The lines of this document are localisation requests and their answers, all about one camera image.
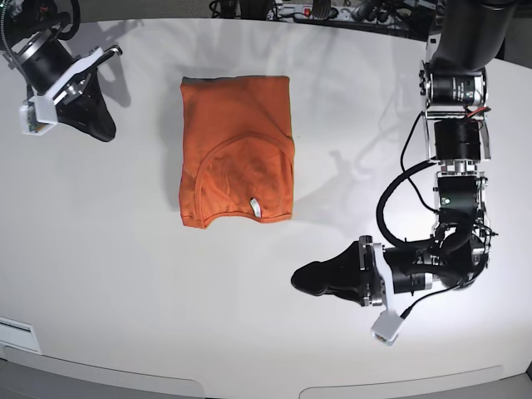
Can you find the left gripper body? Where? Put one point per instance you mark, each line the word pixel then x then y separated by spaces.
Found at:
pixel 387 272

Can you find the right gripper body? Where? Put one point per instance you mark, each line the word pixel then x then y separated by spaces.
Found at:
pixel 56 81

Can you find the orange T-shirt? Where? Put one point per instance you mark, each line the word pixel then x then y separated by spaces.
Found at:
pixel 238 150

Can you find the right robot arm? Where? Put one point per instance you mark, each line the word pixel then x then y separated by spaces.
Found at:
pixel 22 20

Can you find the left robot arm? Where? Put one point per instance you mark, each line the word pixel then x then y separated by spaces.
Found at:
pixel 465 37

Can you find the white power strip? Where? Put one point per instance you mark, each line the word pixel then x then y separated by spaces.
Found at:
pixel 302 12

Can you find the white label plate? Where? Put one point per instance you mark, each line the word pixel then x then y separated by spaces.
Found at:
pixel 19 335

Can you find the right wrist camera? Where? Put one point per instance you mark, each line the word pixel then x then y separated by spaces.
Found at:
pixel 30 125

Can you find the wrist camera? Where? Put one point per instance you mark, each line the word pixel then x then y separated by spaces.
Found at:
pixel 30 125
pixel 387 327

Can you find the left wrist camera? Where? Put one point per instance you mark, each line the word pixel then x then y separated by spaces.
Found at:
pixel 387 327

